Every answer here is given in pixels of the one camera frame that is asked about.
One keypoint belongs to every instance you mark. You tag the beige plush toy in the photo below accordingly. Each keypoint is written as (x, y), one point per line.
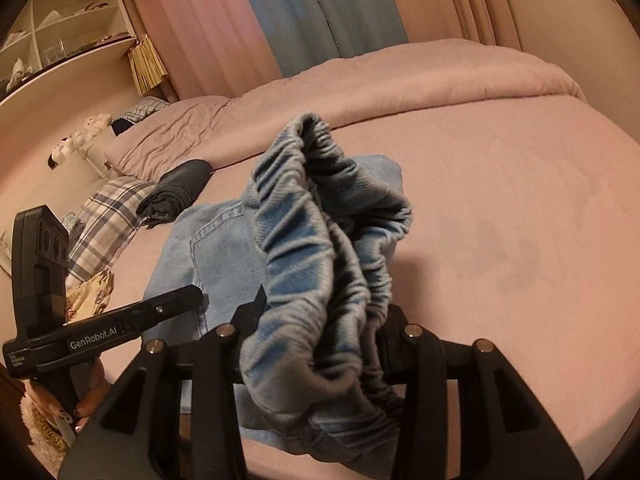
(92, 127)

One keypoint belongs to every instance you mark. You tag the person's left hand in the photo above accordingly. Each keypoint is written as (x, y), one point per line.
(92, 390)

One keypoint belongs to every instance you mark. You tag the pink duvet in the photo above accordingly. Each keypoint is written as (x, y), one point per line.
(425, 75)

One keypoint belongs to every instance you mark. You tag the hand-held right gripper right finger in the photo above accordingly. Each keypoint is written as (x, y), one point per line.
(400, 345)

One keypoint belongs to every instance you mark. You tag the pink pillow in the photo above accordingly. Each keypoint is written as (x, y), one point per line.
(165, 135)

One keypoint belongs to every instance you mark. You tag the pale blue cloth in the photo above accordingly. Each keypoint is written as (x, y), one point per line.
(75, 227)

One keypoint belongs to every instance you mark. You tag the dark folded clothes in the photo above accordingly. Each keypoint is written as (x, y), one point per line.
(177, 185)

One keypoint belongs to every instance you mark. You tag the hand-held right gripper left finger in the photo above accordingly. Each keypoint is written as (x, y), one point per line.
(247, 320)

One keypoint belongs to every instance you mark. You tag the blue curtain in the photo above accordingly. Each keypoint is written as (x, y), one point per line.
(325, 10)

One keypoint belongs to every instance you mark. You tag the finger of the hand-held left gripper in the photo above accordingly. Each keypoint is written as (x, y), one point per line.
(170, 302)

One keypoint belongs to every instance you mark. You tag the plaid pillow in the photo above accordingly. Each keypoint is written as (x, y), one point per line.
(107, 210)

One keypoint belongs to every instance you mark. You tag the yellow printed cloth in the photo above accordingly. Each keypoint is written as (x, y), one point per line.
(92, 292)

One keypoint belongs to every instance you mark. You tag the light blue denim pants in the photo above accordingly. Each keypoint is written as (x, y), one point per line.
(300, 240)

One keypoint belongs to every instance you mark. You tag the checked dark cloth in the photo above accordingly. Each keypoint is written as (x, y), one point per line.
(142, 110)

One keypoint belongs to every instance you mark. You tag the pink curtain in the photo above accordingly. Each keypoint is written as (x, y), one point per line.
(450, 0)
(200, 25)

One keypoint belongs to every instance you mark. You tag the yellow straw tassel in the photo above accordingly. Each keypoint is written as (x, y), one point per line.
(147, 67)

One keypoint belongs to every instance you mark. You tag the white shelf unit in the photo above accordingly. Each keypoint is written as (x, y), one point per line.
(75, 25)

